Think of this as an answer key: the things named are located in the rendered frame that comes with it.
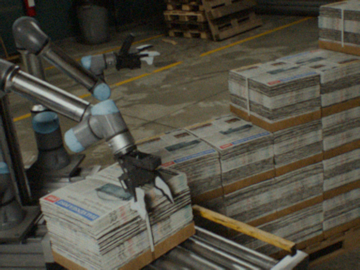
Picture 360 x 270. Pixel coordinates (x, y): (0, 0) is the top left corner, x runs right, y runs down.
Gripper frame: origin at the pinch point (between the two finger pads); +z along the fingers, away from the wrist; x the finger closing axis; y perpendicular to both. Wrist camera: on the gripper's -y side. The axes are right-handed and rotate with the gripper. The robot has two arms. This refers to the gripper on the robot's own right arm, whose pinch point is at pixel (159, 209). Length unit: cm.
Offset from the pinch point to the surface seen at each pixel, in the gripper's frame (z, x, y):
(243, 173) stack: 9, -84, 51
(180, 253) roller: 16.5, -9.1, 14.6
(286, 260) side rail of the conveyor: 31.6, -25.4, -10.3
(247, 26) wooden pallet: -154, -604, 437
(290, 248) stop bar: 29.6, -29.6, -9.8
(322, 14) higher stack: -44, -168, 30
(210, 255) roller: 21.4, -14.6, 8.1
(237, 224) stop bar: 18.0, -30.5, 8.3
